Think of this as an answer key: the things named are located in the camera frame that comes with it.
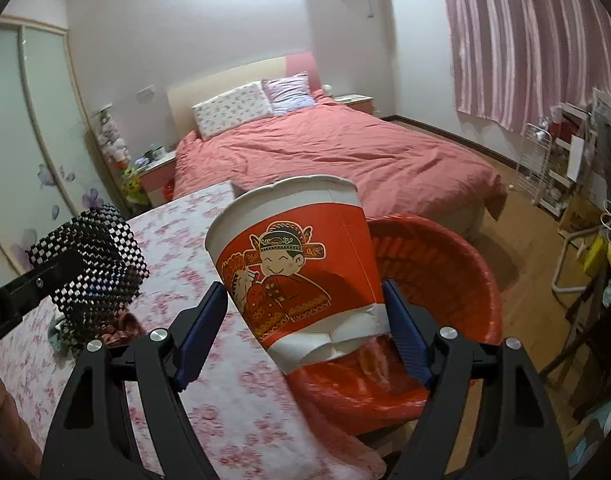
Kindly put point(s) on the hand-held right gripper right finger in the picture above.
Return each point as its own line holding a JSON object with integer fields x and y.
{"x": 408, "y": 340}

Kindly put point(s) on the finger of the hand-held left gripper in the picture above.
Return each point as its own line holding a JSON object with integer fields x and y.
{"x": 35, "y": 282}

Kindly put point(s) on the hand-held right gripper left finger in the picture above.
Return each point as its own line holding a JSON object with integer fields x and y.
{"x": 200, "y": 340}

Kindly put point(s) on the red plastic basket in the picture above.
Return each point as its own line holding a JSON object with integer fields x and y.
{"x": 435, "y": 270}

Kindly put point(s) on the black white checkered bag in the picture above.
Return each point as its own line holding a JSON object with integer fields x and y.
{"x": 100, "y": 240}

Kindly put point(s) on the red and white paper cup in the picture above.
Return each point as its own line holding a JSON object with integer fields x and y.
{"x": 295, "y": 260}

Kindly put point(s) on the reddish crumpled cloth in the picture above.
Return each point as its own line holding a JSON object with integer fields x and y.
{"x": 125, "y": 330}

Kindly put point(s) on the pink floral tablecloth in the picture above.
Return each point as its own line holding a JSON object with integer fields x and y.
{"x": 245, "y": 410}

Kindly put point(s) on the yellow green plush toy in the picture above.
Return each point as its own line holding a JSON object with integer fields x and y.
{"x": 131, "y": 182}

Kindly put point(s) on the floral sliding door wardrobe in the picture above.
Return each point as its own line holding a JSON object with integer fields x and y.
{"x": 15, "y": 135}

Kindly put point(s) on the stack of plush toys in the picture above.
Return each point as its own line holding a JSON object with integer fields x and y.
{"x": 110, "y": 140}

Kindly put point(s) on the pink white nightstand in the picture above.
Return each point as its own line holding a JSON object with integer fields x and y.
{"x": 155, "y": 175}
{"x": 358, "y": 102}

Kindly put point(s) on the red duvet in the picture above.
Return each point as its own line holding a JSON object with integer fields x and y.
{"x": 360, "y": 150}

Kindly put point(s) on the cardboard box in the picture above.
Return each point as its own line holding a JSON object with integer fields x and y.
{"x": 578, "y": 217}

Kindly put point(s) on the white floral pillow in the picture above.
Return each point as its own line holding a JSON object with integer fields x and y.
{"x": 230, "y": 110}

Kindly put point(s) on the beige headboard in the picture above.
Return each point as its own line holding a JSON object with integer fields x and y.
{"x": 200, "y": 87}

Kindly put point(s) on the pink striped pillow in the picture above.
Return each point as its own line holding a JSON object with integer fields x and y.
{"x": 290, "y": 92}

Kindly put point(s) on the pink striped curtain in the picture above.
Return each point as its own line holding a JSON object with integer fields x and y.
{"x": 525, "y": 35}

